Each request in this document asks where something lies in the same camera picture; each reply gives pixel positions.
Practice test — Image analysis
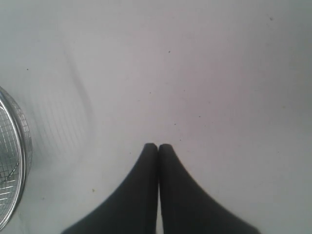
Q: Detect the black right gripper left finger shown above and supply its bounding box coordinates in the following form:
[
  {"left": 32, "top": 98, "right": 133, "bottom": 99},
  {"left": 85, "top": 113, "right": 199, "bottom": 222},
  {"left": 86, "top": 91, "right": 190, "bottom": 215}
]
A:
[{"left": 64, "top": 143, "right": 158, "bottom": 234}]

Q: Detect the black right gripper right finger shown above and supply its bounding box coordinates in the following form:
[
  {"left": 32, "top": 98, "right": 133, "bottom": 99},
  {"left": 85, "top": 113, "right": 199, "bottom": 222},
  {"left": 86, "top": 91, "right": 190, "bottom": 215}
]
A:
[{"left": 158, "top": 144, "right": 259, "bottom": 234}]

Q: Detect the metal wire mesh basket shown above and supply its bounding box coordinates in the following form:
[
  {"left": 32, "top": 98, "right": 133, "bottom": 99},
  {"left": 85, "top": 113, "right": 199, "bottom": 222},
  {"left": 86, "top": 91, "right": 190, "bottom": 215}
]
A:
[{"left": 0, "top": 88, "right": 32, "bottom": 230}]

